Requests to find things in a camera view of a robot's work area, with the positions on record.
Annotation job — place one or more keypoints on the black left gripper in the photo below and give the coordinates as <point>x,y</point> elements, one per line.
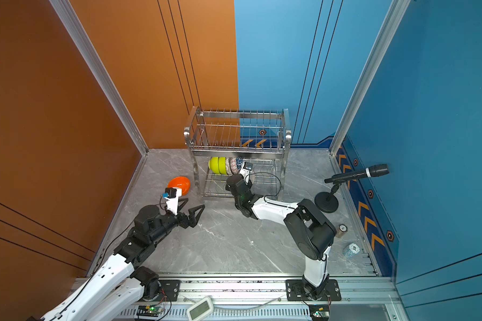
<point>185,223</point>

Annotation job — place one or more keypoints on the lime green bowl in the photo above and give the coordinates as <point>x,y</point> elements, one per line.
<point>213,165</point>
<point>222,165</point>

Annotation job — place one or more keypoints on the white maroon patterned bowl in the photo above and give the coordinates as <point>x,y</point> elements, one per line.
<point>228,166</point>

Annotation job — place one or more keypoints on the blue triangle patterned bowl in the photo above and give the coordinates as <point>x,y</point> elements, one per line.
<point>236,164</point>

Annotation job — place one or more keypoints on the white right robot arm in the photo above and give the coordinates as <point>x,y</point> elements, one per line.
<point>311,231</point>

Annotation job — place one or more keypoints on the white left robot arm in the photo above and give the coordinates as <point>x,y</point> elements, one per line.
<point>122,279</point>

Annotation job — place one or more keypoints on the stainless steel dish rack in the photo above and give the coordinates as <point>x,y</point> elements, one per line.
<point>262,137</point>

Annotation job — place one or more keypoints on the orange plastic bowl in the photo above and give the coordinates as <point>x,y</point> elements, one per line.
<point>180,182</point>

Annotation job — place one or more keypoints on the white handheld timer device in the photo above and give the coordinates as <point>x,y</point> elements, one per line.
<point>200,310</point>

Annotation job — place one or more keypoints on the green circuit board left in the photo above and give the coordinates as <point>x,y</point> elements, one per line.
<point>150,311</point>

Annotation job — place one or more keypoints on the black microphone on stand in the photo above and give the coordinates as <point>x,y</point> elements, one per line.
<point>327,202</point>

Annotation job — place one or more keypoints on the brown poker chip stack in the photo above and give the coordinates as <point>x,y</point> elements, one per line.
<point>342,229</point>

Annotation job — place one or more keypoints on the circuit board right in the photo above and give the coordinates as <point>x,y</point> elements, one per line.
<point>319,312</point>

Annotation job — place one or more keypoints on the blue poker chip stack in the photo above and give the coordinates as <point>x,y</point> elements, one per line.
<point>351,250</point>

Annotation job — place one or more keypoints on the aluminium corner post left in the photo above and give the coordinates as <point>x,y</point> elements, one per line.
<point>80,38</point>

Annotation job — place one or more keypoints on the aluminium corner post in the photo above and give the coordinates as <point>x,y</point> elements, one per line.
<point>80,38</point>
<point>382,42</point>

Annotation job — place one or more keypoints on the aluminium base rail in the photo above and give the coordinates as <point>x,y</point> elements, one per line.
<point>248,295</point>

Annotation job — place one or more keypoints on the aluminium corner post right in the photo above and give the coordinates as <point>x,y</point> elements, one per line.
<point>382,42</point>

